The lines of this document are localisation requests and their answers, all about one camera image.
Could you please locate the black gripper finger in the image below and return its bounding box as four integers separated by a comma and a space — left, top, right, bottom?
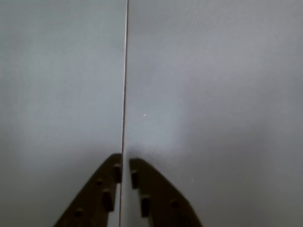
53, 153, 124, 227
129, 157, 204, 227

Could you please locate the grey table mat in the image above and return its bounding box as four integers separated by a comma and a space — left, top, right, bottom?
122, 0, 303, 227
0, 0, 128, 227

